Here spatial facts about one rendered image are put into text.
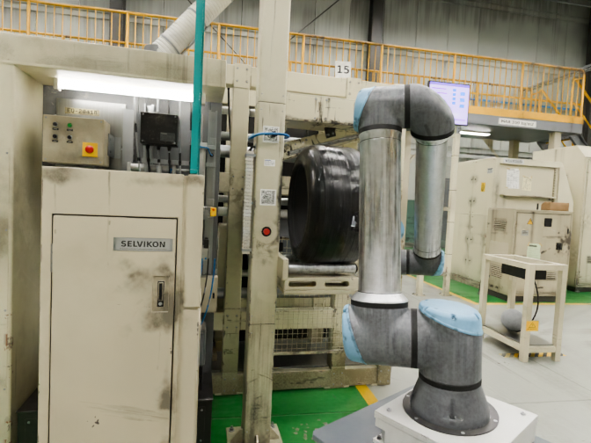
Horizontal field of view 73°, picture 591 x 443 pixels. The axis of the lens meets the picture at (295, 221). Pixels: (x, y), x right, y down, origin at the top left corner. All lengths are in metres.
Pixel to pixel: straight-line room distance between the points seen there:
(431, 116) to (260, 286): 1.14
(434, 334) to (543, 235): 5.33
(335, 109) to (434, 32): 11.32
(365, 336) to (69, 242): 0.79
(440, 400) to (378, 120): 0.71
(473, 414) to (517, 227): 5.04
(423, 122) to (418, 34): 12.14
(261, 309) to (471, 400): 1.10
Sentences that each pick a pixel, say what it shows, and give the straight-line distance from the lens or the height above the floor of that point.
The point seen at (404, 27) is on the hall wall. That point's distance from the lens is 13.12.
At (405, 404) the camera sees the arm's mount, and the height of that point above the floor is 0.69.
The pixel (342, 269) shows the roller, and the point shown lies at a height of 0.90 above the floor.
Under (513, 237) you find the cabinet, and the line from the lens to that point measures 6.02.
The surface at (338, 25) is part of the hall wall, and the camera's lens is 12.44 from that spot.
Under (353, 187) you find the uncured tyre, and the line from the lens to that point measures 1.75.
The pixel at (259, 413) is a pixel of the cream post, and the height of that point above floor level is 0.19.
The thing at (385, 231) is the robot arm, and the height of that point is 1.14.
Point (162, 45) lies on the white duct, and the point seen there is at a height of 1.94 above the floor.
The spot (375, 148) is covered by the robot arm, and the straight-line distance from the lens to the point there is 1.07.
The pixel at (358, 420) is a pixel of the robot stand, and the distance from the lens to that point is 1.27.
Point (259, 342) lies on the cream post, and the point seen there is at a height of 0.53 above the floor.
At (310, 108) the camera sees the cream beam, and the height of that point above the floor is 1.71.
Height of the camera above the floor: 1.21
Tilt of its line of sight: 3 degrees down
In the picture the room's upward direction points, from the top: 3 degrees clockwise
